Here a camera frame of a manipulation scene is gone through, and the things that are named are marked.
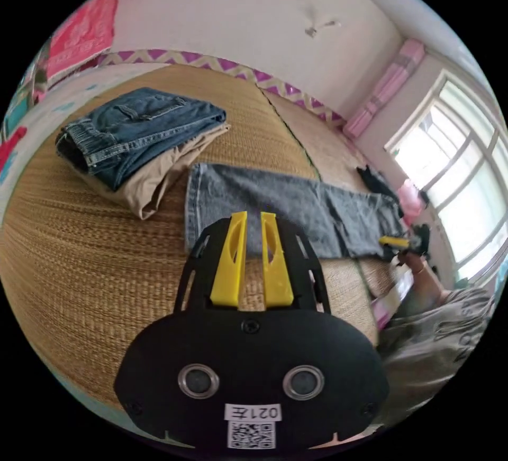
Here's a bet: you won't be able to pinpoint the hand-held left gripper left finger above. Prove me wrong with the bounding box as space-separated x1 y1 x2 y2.
210 210 248 308

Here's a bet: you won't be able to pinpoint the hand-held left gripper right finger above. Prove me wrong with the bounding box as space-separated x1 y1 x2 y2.
260 211 295 308

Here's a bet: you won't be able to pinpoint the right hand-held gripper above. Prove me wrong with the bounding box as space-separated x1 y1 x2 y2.
378 224 432 256

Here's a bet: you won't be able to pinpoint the white gray jeans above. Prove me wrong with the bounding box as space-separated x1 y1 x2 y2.
184 162 406 263

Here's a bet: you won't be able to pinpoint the person's right forearm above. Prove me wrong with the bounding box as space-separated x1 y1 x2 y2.
412 265 451 311

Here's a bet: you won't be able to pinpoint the person's right hand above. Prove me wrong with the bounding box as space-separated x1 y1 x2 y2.
397 251 427 274

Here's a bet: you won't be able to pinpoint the pink plastic bag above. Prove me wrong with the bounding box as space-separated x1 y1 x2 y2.
398 178 424 222

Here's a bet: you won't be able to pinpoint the black garment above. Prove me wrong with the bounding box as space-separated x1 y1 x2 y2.
356 164 405 218

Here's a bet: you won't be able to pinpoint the window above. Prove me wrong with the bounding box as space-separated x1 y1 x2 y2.
384 69 508 289

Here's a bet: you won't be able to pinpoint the person's body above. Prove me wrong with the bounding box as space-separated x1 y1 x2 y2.
375 287 497 428

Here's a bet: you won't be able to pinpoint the air conditioner with pink cover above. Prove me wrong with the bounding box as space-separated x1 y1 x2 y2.
342 38 426 140

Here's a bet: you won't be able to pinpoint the pile of clothes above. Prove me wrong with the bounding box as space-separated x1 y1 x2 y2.
55 87 232 221

